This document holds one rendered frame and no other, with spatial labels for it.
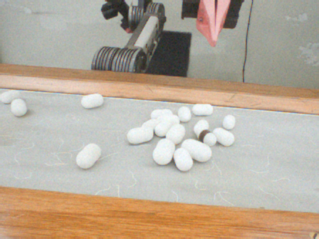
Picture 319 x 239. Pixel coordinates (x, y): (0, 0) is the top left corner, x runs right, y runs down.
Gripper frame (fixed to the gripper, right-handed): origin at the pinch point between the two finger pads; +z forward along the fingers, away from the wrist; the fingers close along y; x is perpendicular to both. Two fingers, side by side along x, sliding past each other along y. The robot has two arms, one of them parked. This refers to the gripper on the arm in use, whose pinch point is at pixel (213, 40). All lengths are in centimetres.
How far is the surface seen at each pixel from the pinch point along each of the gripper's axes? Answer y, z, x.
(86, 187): -13.8, 25.3, -5.3
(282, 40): 90, -139, 129
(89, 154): -14.3, 21.9, -4.7
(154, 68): -19, -119, 154
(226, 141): 1.3, 17.1, 0.5
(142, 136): -9.4, 17.6, -0.4
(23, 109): -27.4, 13.1, 2.8
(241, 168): 2.2, 21.3, -1.7
